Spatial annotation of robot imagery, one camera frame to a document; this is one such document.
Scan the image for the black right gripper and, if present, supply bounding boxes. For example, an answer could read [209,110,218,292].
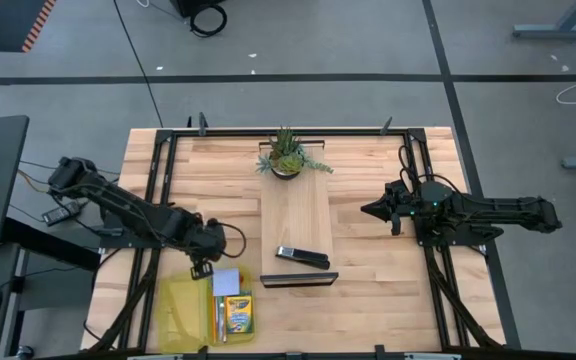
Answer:
[360,179,423,237]

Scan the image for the white sticky note pad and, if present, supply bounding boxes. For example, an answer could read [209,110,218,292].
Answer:
[211,267,242,298]

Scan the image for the yellow translucent pencil case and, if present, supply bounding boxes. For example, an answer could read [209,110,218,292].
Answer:
[156,266,258,354]

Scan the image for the yellow green crayon box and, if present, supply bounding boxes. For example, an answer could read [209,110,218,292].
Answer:
[224,294,255,336]

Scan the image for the white pen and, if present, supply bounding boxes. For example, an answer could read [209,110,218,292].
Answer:
[219,297,228,345]

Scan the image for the wooden riser shelf black legs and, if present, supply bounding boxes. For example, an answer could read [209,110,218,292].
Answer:
[258,139,341,290]

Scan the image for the black stapler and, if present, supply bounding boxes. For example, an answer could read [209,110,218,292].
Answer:
[274,244,332,272]

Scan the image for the succulent plant in black pot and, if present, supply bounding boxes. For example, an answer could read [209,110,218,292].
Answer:
[253,126,335,182]

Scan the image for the black power brick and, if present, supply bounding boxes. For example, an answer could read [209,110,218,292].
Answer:
[40,200,83,227]

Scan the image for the black equipment box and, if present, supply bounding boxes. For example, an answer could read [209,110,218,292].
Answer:
[169,0,227,19]

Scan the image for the black mat orange striped edge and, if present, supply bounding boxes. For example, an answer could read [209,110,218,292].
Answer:
[0,0,59,54]

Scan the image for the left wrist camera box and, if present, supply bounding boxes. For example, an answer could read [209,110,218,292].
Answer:
[189,260,215,281]

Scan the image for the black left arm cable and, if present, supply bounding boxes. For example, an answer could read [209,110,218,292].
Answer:
[206,216,248,260]

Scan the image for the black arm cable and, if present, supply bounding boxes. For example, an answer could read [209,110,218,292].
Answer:
[206,216,248,260]
[397,143,464,201]

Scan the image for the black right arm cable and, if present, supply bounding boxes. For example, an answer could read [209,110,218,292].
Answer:
[397,143,464,201]

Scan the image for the black aluminium table frame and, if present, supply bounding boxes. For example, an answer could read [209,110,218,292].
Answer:
[85,126,508,354]

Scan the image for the thin black cable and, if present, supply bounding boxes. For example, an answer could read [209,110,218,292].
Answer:
[111,0,165,129]

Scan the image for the coiled black cable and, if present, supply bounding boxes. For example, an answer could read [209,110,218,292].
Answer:
[188,3,229,39]

